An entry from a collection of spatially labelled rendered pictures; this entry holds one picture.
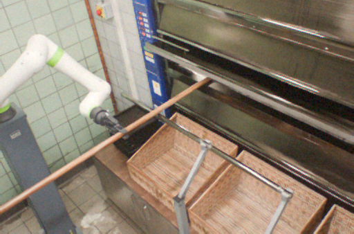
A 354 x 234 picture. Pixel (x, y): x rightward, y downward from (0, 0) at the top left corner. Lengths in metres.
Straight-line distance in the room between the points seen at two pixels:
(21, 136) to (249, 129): 1.35
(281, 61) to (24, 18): 1.85
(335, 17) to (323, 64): 0.23
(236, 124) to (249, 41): 0.58
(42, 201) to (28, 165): 0.33
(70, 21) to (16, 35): 0.42
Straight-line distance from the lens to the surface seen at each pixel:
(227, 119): 2.36
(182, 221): 2.12
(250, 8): 1.85
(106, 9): 2.86
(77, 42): 3.22
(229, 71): 2.05
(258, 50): 1.94
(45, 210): 2.92
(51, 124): 3.36
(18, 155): 2.59
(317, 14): 1.67
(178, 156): 2.76
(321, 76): 1.78
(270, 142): 2.21
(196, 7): 2.14
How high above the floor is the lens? 2.47
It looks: 35 degrees down
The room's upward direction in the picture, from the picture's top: 9 degrees counter-clockwise
